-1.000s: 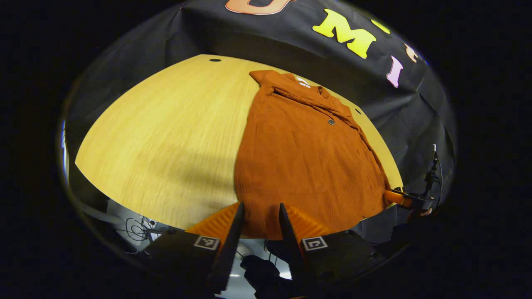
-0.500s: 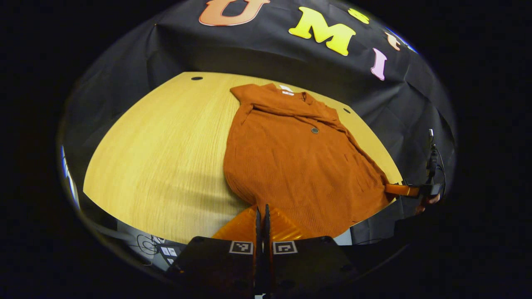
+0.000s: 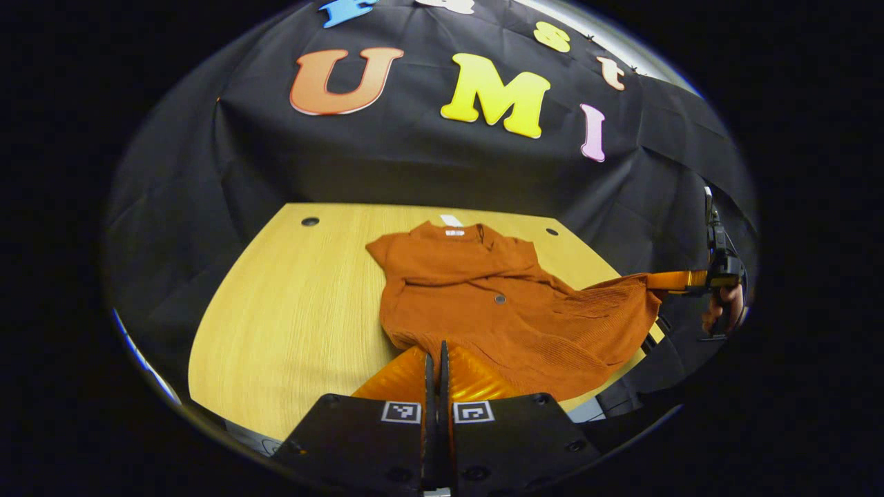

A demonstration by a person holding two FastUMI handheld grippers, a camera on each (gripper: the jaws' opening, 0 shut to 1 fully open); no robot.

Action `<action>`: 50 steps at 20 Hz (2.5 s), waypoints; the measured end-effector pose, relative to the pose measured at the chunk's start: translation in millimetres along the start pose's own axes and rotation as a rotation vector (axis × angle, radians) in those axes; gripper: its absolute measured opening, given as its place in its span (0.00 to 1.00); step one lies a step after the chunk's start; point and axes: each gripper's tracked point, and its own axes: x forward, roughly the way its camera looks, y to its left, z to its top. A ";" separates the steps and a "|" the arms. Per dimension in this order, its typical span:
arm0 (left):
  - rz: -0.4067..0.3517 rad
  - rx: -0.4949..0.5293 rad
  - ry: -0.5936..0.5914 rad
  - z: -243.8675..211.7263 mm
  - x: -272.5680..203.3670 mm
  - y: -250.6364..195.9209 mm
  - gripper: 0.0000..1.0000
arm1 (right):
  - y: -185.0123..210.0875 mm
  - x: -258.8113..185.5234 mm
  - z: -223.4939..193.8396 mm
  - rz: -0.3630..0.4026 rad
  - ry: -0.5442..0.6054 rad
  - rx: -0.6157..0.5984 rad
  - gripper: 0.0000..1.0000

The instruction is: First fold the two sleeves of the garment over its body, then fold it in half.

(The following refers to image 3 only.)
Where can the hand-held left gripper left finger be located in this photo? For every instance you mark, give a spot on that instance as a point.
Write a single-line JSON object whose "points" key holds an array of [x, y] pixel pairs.
{"points": [[352, 442]]}

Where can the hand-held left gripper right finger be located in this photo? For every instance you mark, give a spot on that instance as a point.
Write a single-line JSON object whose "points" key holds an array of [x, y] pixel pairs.
{"points": [[518, 442]]}

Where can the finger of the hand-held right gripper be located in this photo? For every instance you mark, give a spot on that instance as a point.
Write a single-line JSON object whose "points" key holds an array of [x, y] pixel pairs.
{"points": [[680, 279]]}

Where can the rust orange knit cardigan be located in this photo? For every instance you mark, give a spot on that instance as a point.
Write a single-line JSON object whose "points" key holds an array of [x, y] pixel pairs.
{"points": [[483, 317]]}

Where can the white tape piece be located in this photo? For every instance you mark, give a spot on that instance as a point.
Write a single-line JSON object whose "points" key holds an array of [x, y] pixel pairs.
{"points": [[452, 220]]}

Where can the black backdrop cloth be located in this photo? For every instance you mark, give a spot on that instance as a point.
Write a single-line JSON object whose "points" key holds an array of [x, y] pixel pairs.
{"points": [[345, 159]]}

